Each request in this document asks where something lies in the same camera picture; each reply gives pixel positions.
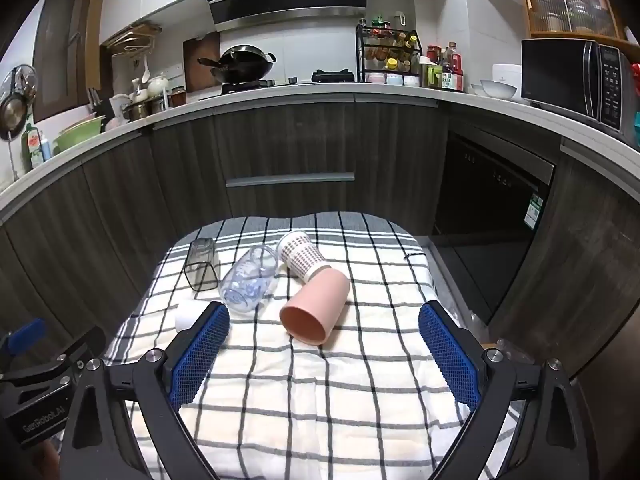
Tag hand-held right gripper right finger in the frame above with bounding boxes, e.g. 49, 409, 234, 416
418, 301, 601, 480

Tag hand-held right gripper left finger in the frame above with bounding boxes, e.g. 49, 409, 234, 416
59, 301, 231, 480

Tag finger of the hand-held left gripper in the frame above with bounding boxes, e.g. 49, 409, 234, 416
0, 317, 49, 361

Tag pink cup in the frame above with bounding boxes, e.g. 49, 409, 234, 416
279, 269, 351, 346

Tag small white cup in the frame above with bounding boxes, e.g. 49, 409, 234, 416
173, 300, 211, 333

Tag clear plastic cup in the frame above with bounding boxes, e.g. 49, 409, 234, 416
218, 245, 281, 315

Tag smoky glass cup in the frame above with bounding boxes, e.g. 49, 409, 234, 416
183, 237, 221, 292

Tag white patterned cup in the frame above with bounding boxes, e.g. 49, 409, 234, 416
276, 230, 332, 282

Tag checked white cloth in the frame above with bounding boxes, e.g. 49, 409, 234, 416
102, 211, 518, 480

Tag black built-in dishwasher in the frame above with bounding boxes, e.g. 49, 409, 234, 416
432, 130, 557, 326

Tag green dish soap bottle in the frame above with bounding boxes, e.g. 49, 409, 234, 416
22, 125, 45, 170

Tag green bowl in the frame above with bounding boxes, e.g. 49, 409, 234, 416
54, 127, 103, 155

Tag hanging frying pan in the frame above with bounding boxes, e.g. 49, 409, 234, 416
0, 65, 38, 141

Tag dark wood kitchen cabinets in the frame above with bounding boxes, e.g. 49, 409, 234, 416
0, 91, 640, 411

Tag black knife block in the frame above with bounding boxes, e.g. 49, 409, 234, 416
87, 87, 108, 118

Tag white jug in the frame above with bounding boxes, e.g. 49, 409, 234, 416
109, 94, 132, 122

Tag steel pot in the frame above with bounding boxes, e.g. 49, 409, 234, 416
122, 100, 153, 122

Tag large white bowl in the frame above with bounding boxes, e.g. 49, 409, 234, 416
481, 79, 518, 101

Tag dark sauce bottle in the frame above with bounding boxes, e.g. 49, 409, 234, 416
442, 42, 465, 92

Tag green jug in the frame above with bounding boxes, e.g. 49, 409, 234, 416
420, 57, 444, 90

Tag white rice cooker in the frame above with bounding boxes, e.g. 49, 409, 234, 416
492, 63, 523, 92

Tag black wok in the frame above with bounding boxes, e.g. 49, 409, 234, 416
196, 45, 277, 85

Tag black gas stove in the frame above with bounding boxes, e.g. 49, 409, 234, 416
220, 67, 357, 95

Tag black microwave oven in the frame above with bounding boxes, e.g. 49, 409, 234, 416
520, 37, 636, 136

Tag brown cutting board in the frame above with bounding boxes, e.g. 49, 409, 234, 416
182, 31, 222, 92

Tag black spice rack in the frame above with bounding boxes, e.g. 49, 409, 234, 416
355, 22, 422, 87

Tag wooden glass-door cabinet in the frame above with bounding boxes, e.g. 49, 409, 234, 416
517, 0, 631, 48

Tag grey drawer handle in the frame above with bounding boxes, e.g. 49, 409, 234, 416
225, 172, 356, 189

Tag dark window frame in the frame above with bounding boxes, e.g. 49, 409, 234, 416
32, 0, 108, 123

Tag wooden wall rack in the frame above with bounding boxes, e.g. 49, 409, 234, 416
100, 22, 163, 56

